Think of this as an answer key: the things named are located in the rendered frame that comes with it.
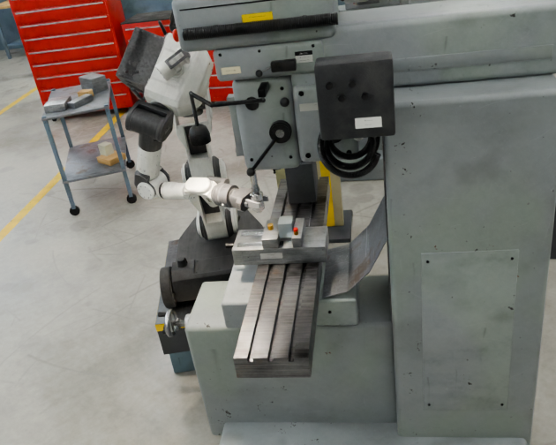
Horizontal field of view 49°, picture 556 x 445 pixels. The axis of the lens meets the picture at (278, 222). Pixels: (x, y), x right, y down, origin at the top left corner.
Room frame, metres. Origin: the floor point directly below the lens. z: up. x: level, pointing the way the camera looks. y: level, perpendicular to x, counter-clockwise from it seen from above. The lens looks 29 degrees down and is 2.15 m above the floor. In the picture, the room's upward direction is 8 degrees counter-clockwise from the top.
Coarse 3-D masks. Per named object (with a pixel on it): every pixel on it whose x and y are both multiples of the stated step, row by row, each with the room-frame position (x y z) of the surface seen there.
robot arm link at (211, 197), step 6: (210, 180) 2.18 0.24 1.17; (216, 180) 2.17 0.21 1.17; (222, 180) 2.15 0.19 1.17; (228, 180) 2.16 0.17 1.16; (216, 186) 2.10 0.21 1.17; (210, 192) 2.11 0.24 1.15; (216, 192) 2.08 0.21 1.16; (204, 198) 2.13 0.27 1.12; (210, 198) 2.11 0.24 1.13; (216, 198) 2.08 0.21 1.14; (210, 204) 2.15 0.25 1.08; (216, 204) 2.09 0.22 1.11
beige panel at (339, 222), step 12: (324, 168) 3.64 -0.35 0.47; (276, 180) 3.71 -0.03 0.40; (336, 180) 3.63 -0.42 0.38; (336, 192) 3.63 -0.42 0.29; (336, 204) 3.63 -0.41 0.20; (336, 216) 3.64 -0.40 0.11; (348, 216) 3.75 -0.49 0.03; (336, 228) 3.61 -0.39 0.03; (348, 228) 3.59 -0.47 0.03; (336, 240) 3.47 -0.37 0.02; (348, 240) 3.46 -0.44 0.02
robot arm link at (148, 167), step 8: (144, 152) 2.20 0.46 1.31; (152, 152) 2.20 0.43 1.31; (160, 152) 2.23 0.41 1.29; (144, 160) 2.21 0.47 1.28; (152, 160) 2.21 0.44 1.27; (160, 160) 2.25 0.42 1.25; (144, 168) 2.22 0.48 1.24; (152, 168) 2.22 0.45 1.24; (160, 168) 2.30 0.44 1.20; (136, 176) 2.24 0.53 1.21; (144, 176) 2.23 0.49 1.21; (152, 176) 2.24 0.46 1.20; (136, 184) 2.25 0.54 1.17; (144, 184) 2.22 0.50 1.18; (144, 192) 2.23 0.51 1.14; (152, 192) 2.21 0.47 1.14
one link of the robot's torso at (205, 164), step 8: (208, 88) 2.67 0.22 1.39; (208, 96) 2.61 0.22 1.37; (208, 112) 2.57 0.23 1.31; (176, 120) 2.57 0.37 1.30; (208, 120) 2.56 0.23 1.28; (176, 128) 2.56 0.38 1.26; (184, 128) 2.60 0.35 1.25; (208, 128) 2.56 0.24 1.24; (184, 136) 2.55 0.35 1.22; (184, 144) 2.55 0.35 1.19; (208, 144) 2.57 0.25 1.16; (192, 152) 2.61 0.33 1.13; (200, 152) 2.61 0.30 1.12; (208, 152) 2.55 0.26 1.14; (192, 160) 2.55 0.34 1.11; (200, 160) 2.55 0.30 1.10; (208, 160) 2.55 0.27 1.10; (216, 160) 2.60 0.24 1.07; (184, 168) 2.59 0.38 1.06; (192, 168) 2.55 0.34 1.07; (200, 168) 2.55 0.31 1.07; (208, 168) 2.55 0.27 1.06; (216, 168) 2.56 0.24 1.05; (192, 176) 2.55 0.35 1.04; (200, 176) 2.54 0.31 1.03; (216, 176) 2.54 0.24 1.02
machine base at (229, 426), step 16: (224, 432) 1.81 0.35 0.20; (240, 432) 1.80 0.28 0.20; (256, 432) 1.79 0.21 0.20; (272, 432) 1.78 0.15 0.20; (288, 432) 1.76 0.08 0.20; (304, 432) 1.75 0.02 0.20; (320, 432) 1.74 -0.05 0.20; (336, 432) 1.73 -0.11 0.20; (352, 432) 1.72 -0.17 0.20; (368, 432) 1.70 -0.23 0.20; (384, 432) 1.69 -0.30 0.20
